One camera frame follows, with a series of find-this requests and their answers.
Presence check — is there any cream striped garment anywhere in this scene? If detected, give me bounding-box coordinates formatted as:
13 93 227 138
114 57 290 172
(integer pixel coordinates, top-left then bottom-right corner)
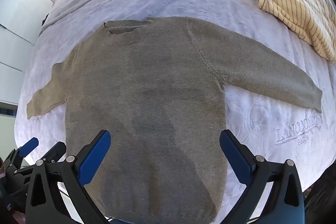
257 0 336 64

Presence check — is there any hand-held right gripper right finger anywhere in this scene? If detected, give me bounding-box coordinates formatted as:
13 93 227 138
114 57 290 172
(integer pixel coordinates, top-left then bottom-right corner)
219 130 306 224

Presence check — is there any white wardrobe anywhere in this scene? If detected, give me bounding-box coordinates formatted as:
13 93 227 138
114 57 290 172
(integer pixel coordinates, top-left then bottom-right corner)
0 0 63 109

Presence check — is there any dark cloth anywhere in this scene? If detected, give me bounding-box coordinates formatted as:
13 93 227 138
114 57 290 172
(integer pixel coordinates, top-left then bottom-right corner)
304 166 336 224

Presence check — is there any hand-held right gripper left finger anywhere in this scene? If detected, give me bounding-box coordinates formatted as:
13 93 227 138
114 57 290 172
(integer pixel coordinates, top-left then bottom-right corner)
25 130 112 224

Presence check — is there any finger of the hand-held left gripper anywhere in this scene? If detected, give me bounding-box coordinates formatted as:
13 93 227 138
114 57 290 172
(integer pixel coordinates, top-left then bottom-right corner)
37 141 67 163
5 137 40 169

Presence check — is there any white quilted bedspread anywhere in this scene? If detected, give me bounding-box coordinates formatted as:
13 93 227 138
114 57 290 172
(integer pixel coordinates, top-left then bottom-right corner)
14 0 336 224

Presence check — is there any grey-green knit sweater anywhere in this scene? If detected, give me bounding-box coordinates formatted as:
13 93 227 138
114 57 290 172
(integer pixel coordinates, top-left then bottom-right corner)
26 17 323 224

